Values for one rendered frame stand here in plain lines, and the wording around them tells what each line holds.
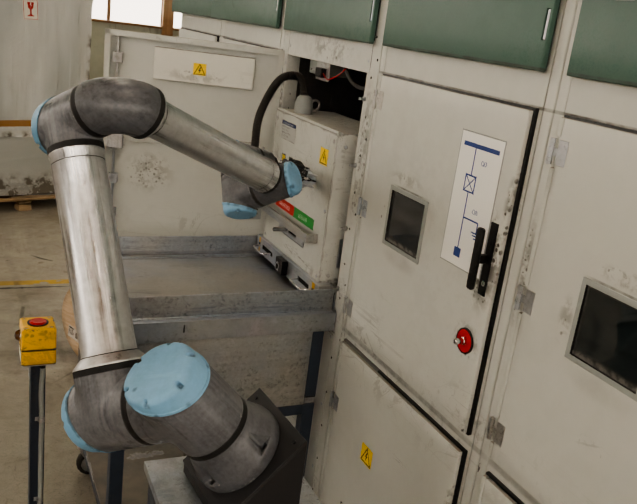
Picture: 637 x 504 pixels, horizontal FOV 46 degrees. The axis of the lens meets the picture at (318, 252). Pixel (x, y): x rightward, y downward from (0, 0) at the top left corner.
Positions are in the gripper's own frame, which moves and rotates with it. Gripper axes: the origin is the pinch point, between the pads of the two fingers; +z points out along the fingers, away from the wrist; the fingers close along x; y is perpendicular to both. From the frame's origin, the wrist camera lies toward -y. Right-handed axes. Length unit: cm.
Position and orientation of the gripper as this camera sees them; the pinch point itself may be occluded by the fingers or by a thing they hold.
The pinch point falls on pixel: (311, 180)
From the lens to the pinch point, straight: 231.8
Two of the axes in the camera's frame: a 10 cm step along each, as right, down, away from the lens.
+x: 3.2, -9.4, -1.2
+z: 7.0, 1.5, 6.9
